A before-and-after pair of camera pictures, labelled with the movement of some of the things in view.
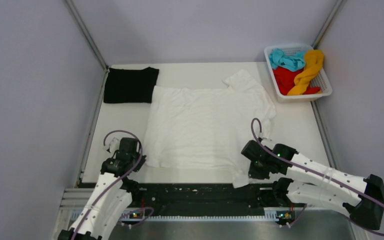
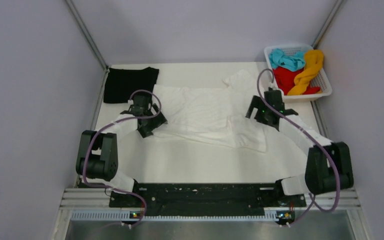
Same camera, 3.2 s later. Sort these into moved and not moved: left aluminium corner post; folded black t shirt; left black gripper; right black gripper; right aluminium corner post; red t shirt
Moved: right black gripper; left black gripper
Not moved: right aluminium corner post; red t shirt; folded black t shirt; left aluminium corner post
